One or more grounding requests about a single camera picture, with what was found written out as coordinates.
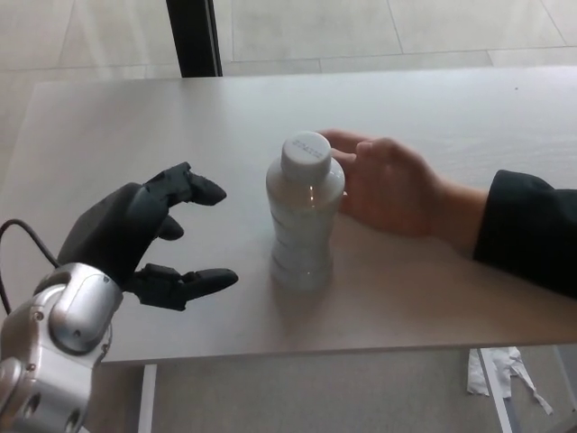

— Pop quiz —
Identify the crumpled white paper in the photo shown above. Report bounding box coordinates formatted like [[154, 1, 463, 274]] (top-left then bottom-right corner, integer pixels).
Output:
[[465, 346, 555, 417]]

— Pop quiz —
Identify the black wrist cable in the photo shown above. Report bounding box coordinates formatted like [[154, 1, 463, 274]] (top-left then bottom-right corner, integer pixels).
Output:
[[0, 218, 60, 315]]

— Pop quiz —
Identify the person's dark sleeved forearm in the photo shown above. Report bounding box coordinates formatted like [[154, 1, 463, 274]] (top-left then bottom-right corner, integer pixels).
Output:
[[472, 169, 577, 300]]

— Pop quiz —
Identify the person's right hand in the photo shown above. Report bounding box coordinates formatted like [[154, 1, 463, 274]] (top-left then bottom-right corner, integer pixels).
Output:
[[315, 128, 490, 250]]

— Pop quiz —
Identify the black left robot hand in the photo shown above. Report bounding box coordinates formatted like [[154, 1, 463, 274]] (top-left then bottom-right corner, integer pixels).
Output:
[[57, 161, 240, 313]]

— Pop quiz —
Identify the white slanted table leg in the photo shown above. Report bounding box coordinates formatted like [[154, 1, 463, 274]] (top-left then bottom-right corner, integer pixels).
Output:
[[478, 348, 520, 433]]

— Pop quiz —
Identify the white capped plastic bottle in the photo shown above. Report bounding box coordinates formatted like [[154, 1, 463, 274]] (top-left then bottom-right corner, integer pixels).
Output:
[[264, 129, 348, 294]]

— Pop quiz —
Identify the black vertical pillar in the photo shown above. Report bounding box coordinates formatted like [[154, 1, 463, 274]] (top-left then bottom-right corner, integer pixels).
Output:
[[165, 0, 224, 78]]

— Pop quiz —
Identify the white straight table leg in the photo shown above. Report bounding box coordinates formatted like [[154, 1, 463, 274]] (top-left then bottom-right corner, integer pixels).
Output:
[[136, 364, 159, 433]]

